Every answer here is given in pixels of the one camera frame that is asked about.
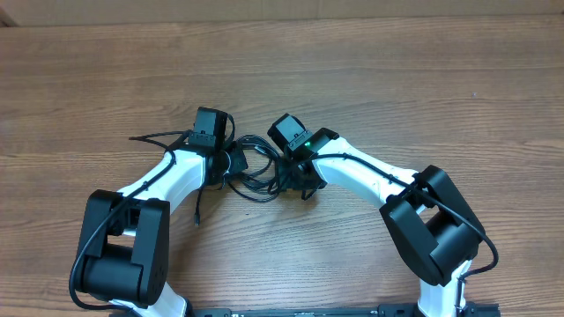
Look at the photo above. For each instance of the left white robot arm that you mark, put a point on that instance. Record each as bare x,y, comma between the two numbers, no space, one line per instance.
123,248

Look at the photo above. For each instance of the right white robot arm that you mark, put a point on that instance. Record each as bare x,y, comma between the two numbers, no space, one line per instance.
434,230

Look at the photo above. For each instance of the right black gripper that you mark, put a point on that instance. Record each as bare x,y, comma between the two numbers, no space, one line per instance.
297,177

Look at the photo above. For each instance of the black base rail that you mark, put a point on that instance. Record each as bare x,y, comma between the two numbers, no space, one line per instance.
308,311

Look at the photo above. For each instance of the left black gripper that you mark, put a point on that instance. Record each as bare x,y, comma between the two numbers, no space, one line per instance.
238,160

